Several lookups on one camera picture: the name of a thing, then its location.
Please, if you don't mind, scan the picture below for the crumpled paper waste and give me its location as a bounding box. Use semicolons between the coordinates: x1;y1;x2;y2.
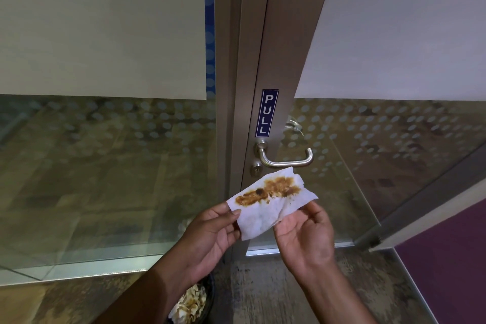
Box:
168;283;208;324

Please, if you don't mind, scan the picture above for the silver lever door handle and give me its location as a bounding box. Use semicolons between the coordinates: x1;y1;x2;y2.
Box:
255;139;314;169

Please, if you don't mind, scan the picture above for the blue dotted strip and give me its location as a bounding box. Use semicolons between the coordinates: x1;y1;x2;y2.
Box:
204;0;216;101

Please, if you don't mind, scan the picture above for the blue door sign sticker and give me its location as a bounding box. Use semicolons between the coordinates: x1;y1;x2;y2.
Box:
255;88;280;137

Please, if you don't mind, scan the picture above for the person's left hand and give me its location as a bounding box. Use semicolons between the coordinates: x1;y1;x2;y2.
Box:
178;202;242;285

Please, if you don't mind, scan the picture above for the person's right forearm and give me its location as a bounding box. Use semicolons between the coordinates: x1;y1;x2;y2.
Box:
299;259;377;324

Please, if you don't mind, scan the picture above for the stained white tissue paper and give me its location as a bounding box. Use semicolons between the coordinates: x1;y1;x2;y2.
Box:
226;167;319;241

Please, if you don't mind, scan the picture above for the silver door handle behind glass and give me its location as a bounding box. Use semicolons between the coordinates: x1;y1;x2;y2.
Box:
285;116;305;137

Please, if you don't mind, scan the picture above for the metal-framed glass door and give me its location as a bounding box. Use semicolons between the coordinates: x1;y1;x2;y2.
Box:
235;0;486;258

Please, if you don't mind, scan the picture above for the frosted glass partition panel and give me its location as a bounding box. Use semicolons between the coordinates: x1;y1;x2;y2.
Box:
0;0;218;287

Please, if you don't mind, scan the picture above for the black waste bin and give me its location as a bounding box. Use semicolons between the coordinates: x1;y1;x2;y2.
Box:
163;274;216;324

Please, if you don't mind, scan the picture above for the grey metal door frame post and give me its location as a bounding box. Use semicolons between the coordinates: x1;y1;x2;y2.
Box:
212;0;247;260

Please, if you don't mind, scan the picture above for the person's right hand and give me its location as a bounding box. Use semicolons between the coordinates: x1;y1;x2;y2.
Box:
273;200;337;286

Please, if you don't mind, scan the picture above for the person's left forearm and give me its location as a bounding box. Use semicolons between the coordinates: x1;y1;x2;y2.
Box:
94;261;193;324

